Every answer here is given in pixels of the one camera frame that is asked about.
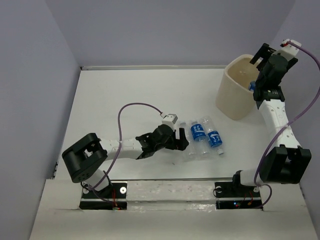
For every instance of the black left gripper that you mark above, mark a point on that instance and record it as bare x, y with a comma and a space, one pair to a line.
178, 144

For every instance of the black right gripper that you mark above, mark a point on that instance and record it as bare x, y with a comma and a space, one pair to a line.
265, 52

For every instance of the clear unlabelled bottle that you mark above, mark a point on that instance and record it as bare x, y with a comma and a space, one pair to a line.
190, 153

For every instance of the blue label bottle row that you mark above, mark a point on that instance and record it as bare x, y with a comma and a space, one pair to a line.
199, 139
252, 86
214, 138

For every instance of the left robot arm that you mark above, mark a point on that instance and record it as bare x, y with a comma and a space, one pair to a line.
84, 158

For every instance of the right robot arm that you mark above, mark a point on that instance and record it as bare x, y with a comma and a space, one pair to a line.
284, 161

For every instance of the beige plastic bin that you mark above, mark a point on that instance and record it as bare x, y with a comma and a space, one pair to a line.
233, 97

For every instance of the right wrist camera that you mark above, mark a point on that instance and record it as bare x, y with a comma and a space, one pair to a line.
287, 50

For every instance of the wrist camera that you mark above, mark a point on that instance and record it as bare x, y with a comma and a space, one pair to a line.
169, 120
287, 50

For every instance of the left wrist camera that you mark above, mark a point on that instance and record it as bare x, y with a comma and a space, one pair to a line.
169, 120

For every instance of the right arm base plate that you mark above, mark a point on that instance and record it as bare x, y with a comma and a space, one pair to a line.
230, 197

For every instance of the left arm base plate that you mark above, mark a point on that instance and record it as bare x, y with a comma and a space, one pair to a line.
113, 198

